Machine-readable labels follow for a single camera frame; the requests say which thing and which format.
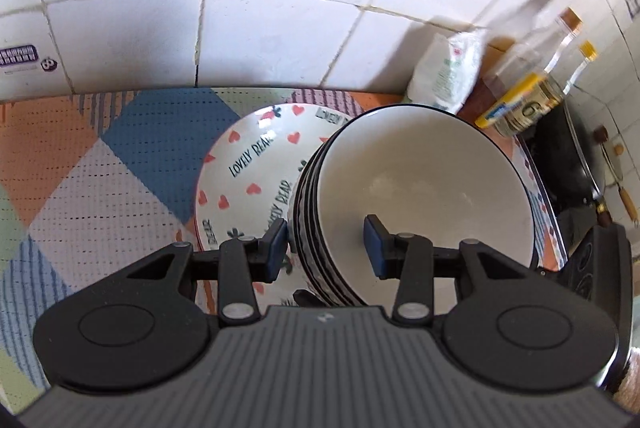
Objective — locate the black wok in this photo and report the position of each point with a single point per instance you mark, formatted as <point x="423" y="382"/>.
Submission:
<point x="565" y="157"/>

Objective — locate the glass bottle yellow label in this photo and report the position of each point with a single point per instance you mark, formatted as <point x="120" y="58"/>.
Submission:
<point x="520" y="107"/>

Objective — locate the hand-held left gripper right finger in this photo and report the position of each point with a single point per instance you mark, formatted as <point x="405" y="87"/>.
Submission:
<point x="374" y="249"/>

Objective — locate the black induction cooker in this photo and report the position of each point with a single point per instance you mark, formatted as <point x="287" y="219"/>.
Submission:
<point x="600" y="268"/>

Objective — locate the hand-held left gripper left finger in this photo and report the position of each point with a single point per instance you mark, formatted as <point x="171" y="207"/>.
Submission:
<point x="277" y="254"/>

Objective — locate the white plastic bag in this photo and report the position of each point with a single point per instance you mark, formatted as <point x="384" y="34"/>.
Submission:
<point x="440" y="72"/>

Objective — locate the clear glass bottle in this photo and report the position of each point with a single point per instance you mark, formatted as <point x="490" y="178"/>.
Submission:
<point x="582" y="62"/>

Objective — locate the white plate red heart print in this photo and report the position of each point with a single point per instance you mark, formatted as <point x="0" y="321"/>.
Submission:
<point x="250" y="157"/>

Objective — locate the purple wall sticker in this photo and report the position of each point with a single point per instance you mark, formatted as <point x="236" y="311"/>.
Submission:
<point x="20" y="57"/>

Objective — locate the colourful patchwork table mat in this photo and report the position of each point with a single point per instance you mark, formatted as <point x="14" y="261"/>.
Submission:
<point x="100" y="188"/>

